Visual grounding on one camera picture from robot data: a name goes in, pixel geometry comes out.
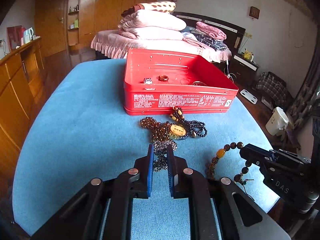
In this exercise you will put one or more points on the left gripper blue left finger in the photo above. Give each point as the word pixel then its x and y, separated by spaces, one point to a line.
pixel 150 160

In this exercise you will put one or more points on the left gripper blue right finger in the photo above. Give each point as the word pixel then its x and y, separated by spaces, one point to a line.
pixel 171 169

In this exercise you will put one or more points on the dark bead necklace yellow pendant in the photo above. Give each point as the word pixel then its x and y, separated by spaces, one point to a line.
pixel 193 128

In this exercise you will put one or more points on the silver wrist watch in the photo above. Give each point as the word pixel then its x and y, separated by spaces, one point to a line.
pixel 147 81

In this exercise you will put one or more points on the silver bangle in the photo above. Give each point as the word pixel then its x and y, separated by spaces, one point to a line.
pixel 198 83

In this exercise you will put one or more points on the white plastic container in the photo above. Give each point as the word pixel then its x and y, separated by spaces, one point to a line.
pixel 277 122

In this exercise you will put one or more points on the red metal tin box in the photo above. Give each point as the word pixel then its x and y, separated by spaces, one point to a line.
pixel 172 75

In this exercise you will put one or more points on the plaid bag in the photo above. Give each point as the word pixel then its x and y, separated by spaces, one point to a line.
pixel 275 88

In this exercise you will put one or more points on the white bathroom scale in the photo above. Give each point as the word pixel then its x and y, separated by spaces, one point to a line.
pixel 250 97

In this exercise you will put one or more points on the dark nightstand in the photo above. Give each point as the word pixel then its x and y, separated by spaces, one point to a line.
pixel 245 71

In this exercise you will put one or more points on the plaid folded clothes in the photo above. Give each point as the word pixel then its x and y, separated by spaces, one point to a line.
pixel 201 39

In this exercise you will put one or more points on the pink folded quilt stack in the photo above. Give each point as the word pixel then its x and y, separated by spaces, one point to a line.
pixel 151 25

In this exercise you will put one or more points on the bed with pink cover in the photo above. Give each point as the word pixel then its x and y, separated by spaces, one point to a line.
pixel 114 46

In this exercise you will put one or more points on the yellow pikachu toy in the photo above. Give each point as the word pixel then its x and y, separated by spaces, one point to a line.
pixel 248 55

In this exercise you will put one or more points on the pink folded blanket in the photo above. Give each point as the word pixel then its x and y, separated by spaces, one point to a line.
pixel 211 31

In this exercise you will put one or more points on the spotted folded blanket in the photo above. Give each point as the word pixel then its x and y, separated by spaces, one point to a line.
pixel 164 6

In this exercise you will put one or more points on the wooden sideboard cabinet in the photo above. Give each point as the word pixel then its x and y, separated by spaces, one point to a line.
pixel 22 84

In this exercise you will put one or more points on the wooden wardrobe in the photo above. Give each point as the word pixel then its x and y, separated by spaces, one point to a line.
pixel 65 23

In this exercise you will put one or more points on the white electric kettle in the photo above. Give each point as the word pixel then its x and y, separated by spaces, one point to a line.
pixel 28 35

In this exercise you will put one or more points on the small wall plaque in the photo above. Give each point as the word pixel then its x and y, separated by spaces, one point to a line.
pixel 254 13

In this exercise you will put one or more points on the red picture frame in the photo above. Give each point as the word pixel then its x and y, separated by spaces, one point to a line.
pixel 14 35

